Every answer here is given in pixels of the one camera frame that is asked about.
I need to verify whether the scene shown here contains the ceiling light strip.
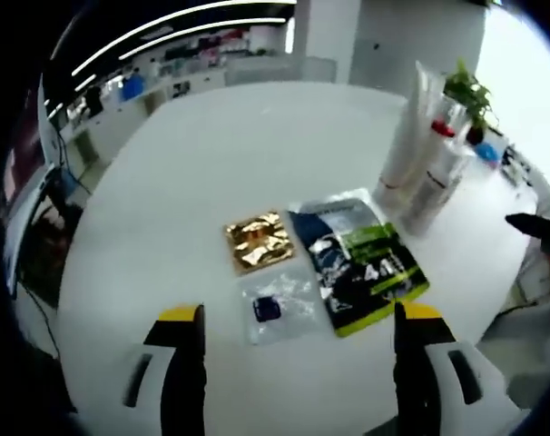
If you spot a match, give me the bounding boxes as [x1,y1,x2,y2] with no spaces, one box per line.
[69,1,300,77]
[119,16,289,61]

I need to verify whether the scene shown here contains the white office chair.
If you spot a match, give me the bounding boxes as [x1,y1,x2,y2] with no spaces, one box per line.
[478,181,550,347]

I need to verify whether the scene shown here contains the large display screen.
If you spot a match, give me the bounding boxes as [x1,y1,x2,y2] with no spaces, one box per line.
[2,89,48,202]

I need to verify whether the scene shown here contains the green black skincare sachet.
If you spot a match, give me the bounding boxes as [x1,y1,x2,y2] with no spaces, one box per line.
[322,221,431,339]

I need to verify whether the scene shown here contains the small clear skincare sachet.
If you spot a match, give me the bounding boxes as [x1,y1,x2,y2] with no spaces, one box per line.
[237,266,327,347]

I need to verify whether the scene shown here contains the black cable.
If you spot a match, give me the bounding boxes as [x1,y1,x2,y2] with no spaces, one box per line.
[28,280,64,361]

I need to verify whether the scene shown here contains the white display counter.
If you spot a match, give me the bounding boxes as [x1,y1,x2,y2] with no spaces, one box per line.
[52,56,303,151]

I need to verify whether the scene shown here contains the blue storage bin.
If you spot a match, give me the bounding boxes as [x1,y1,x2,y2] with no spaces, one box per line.
[123,74,145,102]

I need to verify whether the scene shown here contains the green plant in white pot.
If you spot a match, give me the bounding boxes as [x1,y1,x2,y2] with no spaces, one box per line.
[443,57,501,133]

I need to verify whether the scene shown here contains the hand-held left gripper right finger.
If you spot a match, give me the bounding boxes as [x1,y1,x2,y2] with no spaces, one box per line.
[391,301,511,436]

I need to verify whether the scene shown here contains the dark desk clutter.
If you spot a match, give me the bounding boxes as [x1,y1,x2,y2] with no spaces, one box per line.
[501,144,537,188]

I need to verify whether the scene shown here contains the large white skincare tube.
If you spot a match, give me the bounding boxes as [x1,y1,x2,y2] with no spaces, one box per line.
[394,60,445,183]

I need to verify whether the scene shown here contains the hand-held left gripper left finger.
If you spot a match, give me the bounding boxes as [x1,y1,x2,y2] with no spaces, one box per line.
[119,302,208,436]

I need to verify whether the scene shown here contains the red collar skincare pump bottle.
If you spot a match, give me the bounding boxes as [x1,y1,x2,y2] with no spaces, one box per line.
[431,99,478,192]

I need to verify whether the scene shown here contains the small blue container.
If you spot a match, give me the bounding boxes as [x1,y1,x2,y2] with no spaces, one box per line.
[476,142,502,164]

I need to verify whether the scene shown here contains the frosted glass partition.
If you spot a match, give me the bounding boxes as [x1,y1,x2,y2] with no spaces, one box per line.
[223,55,339,88]

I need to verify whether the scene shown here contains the gold foil skincare sachet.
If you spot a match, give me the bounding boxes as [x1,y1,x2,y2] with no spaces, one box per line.
[222,208,300,277]

